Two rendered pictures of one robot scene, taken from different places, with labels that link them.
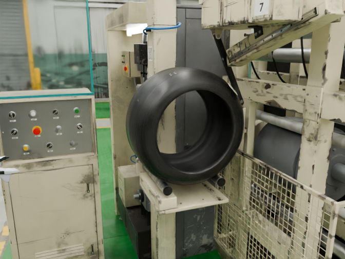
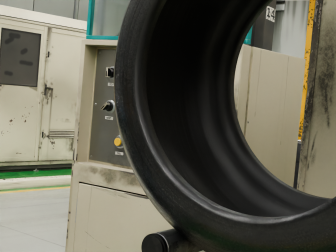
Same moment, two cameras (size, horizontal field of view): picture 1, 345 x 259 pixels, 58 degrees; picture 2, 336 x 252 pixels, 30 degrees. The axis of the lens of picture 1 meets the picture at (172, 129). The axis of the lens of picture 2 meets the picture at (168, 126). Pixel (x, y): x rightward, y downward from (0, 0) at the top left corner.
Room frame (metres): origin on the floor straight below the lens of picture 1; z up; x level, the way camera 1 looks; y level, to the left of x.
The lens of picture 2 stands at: (0.82, -0.73, 1.13)
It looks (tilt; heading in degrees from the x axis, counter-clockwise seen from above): 3 degrees down; 55
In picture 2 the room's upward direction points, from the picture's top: 5 degrees clockwise
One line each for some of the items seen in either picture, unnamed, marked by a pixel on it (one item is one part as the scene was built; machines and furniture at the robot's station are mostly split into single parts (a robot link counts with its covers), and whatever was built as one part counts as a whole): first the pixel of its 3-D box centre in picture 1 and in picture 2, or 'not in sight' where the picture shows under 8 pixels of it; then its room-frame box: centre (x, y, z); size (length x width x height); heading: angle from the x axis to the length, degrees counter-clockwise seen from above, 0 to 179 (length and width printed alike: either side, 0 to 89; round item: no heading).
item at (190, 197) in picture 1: (181, 191); not in sight; (1.55, -0.05, 0.80); 0.37 x 0.36 x 0.02; 110
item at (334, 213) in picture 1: (257, 226); not in sight; (1.45, -0.44, 0.65); 0.90 x 0.02 x 0.70; 20
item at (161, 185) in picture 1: (156, 177); (213, 233); (1.49, 0.08, 0.90); 0.35 x 0.05 x 0.05; 20
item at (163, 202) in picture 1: (156, 188); not in sight; (1.50, 0.08, 0.83); 0.36 x 0.09 x 0.06; 20
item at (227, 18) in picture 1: (253, 10); not in sight; (1.53, -0.37, 1.71); 0.61 x 0.25 x 0.15; 20
